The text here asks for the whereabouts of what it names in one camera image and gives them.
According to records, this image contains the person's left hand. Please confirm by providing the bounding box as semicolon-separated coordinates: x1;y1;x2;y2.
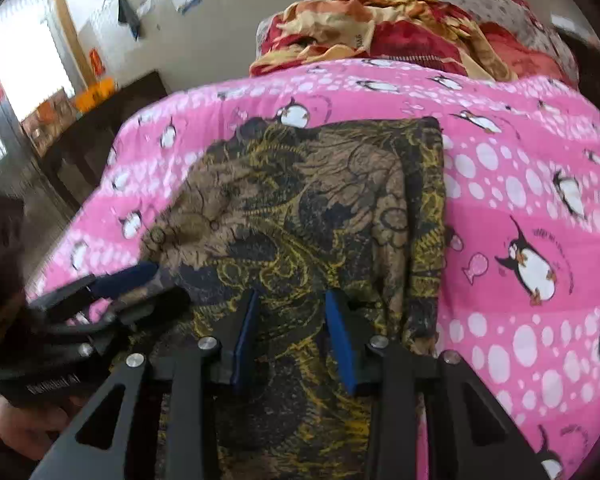
0;396;89;462

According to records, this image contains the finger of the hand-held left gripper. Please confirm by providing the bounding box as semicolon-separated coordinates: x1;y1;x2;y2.
27;262;158;317
44;284;192;357

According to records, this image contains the dark wooden headboard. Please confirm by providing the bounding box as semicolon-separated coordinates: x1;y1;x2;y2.
550;15;600;116

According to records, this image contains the dark wooden table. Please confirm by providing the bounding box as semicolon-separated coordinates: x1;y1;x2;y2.
37;70;168;211

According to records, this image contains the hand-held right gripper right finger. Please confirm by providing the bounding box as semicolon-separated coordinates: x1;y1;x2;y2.
324;289;552;480

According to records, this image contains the orange box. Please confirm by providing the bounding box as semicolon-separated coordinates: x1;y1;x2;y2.
75;77;118;113

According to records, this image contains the brown printed box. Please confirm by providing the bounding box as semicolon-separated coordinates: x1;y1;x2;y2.
20;87;76;158

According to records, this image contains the dark fuzzy cloth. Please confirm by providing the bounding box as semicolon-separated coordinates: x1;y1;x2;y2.
0;195;28;348

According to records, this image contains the dark hanging cloth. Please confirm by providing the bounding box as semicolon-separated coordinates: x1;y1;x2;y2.
116;0;143;41

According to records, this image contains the red cloth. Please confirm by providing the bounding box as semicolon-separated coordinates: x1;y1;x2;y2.
480;22;578;88

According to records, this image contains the brown yellow patterned garment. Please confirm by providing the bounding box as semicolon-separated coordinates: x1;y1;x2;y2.
140;116;448;480

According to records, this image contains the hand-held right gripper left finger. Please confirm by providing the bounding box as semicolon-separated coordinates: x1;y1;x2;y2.
29;287;262;480

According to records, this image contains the red and gold blanket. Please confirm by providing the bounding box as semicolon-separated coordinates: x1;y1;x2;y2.
250;0;521;83

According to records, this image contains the pink penguin print blanket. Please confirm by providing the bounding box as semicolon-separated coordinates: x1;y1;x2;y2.
27;57;600;480

